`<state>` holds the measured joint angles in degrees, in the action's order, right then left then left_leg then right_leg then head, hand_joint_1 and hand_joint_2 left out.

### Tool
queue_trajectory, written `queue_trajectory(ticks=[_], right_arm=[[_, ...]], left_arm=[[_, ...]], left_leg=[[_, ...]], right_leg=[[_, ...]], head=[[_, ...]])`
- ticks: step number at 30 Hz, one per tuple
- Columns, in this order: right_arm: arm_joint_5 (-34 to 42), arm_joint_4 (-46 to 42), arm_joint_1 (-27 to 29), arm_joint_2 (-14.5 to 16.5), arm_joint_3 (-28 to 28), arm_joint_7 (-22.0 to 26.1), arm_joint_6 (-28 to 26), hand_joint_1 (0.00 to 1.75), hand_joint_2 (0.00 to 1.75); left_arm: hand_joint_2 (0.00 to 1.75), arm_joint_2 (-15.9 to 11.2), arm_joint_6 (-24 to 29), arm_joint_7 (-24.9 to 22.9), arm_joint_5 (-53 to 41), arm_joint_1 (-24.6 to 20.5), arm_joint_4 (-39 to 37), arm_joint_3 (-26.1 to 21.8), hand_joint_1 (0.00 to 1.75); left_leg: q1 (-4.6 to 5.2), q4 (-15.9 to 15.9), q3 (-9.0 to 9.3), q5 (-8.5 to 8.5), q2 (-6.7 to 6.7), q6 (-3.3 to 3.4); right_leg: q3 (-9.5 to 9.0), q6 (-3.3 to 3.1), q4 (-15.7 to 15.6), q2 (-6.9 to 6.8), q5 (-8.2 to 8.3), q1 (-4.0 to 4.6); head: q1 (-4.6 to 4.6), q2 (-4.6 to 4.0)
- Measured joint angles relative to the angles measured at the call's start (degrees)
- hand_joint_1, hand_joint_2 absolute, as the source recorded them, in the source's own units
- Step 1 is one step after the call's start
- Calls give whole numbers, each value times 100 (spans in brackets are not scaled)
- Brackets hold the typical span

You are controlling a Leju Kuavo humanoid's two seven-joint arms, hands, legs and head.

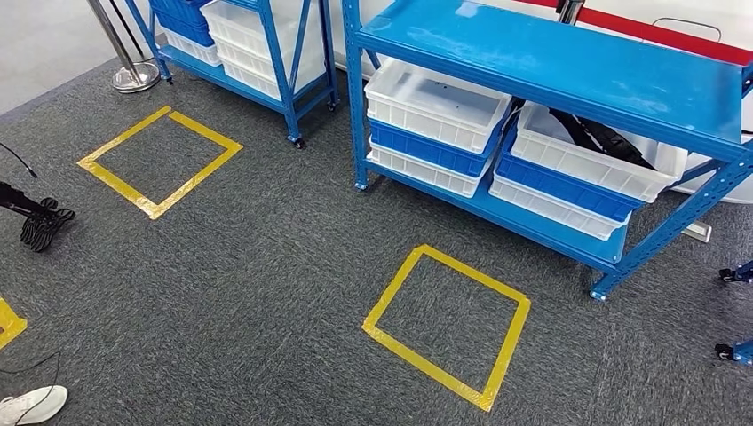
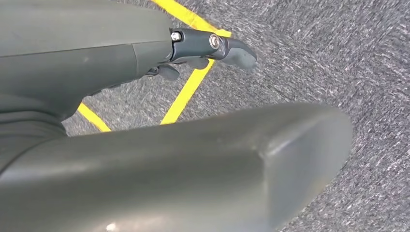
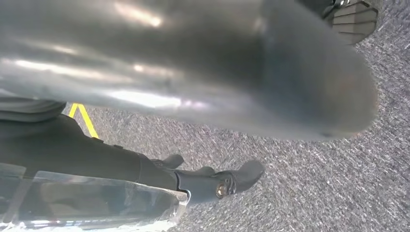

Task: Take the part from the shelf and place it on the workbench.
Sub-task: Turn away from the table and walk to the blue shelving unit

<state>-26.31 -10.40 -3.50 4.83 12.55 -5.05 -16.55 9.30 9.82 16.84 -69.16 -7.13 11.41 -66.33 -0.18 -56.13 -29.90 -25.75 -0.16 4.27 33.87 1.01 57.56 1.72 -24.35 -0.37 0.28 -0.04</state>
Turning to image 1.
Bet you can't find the black plastic trim part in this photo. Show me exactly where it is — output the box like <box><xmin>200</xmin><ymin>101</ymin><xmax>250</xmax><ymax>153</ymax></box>
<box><xmin>547</xmin><ymin>107</ymin><xmax>659</xmax><ymax>171</ymax></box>

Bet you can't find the white car with red stripe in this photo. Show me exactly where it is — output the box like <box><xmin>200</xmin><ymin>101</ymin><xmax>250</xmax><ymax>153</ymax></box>
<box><xmin>326</xmin><ymin>0</ymin><xmax>753</xmax><ymax>206</ymax></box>

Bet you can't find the yellow floor tape rectangle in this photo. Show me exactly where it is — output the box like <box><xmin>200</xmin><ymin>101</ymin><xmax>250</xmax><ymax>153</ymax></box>
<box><xmin>0</xmin><ymin>296</ymin><xmax>28</xmax><ymax>352</ymax></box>

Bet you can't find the person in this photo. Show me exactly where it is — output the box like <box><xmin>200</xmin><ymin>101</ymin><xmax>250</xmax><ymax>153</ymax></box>
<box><xmin>0</xmin><ymin>384</ymin><xmax>68</xmax><ymax>426</ymax></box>

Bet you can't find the chrome stanchion post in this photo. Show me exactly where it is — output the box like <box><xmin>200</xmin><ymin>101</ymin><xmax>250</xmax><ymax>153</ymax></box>
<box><xmin>84</xmin><ymin>0</ymin><xmax>162</xmax><ymax>95</ymax></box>

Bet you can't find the black glossy post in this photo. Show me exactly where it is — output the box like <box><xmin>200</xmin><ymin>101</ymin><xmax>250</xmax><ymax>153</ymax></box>
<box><xmin>555</xmin><ymin>0</ymin><xmax>586</xmax><ymax>26</ymax></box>

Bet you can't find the pale metal floor bracket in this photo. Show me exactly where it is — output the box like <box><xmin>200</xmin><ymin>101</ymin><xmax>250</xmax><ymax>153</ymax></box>
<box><xmin>682</xmin><ymin>222</ymin><xmax>713</xmax><ymax>243</ymax></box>

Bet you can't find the black floor cable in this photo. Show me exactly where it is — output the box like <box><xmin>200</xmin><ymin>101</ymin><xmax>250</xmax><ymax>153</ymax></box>
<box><xmin>0</xmin><ymin>351</ymin><xmax>63</xmax><ymax>426</ymax></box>

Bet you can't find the thin black cable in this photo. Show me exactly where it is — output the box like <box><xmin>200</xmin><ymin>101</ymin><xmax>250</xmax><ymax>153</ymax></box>
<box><xmin>0</xmin><ymin>142</ymin><xmax>38</xmax><ymax>178</ymax></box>

